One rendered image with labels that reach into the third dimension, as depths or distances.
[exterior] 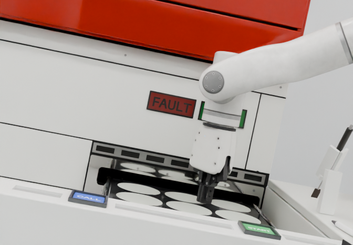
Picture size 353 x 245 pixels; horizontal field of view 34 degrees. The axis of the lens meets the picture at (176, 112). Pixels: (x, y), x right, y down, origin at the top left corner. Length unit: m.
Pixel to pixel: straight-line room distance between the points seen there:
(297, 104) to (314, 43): 1.84
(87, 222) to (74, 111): 0.64
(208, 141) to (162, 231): 0.46
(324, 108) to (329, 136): 0.15
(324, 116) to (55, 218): 2.37
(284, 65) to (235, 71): 0.10
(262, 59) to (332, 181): 0.27
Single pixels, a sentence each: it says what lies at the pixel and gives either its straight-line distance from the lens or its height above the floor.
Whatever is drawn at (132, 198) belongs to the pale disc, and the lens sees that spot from 1.23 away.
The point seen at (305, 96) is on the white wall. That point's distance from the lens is 3.04.
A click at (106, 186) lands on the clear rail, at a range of 1.28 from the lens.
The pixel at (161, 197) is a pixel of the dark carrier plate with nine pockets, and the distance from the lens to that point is 1.30.
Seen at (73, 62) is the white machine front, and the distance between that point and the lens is 1.44.
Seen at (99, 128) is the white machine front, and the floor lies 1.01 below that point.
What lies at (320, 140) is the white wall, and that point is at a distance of 3.09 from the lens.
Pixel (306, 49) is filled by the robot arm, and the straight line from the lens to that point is 1.21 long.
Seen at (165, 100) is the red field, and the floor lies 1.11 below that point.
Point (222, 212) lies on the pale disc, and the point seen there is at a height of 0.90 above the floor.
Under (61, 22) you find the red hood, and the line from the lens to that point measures 1.39.
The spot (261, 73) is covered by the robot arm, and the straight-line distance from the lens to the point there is 1.16.
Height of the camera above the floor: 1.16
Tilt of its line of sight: 3 degrees down
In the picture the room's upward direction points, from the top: 12 degrees clockwise
